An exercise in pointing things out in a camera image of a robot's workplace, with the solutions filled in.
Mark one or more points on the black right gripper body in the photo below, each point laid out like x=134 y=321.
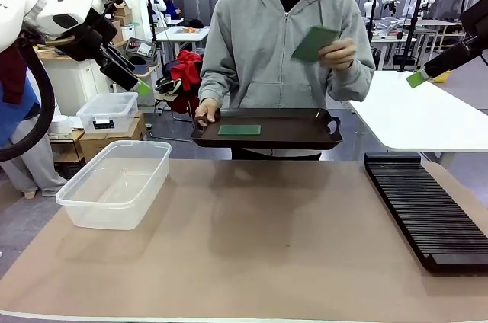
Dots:
x=478 y=48

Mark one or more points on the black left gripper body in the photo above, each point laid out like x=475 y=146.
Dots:
x=89 y=39

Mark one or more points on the green PCB board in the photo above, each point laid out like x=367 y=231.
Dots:
x=239 y=130
x=312 y=43

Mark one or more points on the dark brown serving tray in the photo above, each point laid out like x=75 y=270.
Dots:
x=289 y=132

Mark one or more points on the person's left forearm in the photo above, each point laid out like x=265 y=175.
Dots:
x=358 y=79

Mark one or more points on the person's right forearm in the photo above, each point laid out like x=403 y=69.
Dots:
x=211 y=81

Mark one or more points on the stacked cardboard boxes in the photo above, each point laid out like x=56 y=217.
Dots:
x=122 y=20

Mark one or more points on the person's right hand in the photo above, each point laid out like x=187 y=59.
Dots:
x=209 y=107

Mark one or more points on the person's left hand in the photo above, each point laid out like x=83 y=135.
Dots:
x=341 y=54

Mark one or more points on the yellow box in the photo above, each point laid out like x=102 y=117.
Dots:
x=442 y=77

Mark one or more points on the small lidded clear storage box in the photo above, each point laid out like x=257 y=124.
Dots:
x=108 y=109

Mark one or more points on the white cabinet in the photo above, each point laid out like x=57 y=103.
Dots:
x=76 y=83

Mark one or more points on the black tripod pole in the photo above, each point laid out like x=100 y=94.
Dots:
x=413 y=26

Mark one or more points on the black and white shoes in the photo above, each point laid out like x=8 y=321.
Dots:
x=169 y=85

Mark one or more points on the brown cardboard box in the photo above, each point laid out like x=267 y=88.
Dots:
x=122 y=136

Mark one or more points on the white side table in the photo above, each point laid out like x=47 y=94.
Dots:
x=419 y=117

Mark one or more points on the red clothes pile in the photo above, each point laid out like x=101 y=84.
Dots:
x=187 y=71

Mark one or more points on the white background work table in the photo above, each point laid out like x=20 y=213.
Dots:
x=183 y=35

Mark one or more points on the seated person in blue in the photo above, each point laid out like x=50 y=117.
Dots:
x=172 y=3

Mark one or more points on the white tape roll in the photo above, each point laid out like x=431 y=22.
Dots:
x=59 y=125

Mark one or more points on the clear plastic bin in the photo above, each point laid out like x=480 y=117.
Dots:
x=114 y=186

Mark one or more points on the bystander in grey trousers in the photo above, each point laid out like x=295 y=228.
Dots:
x=23 y=163

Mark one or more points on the black slotted PCB rack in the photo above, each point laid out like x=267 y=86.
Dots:
x=423 y=208

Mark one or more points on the person in grey hoodie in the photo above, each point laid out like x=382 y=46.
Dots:
x=267 y=45

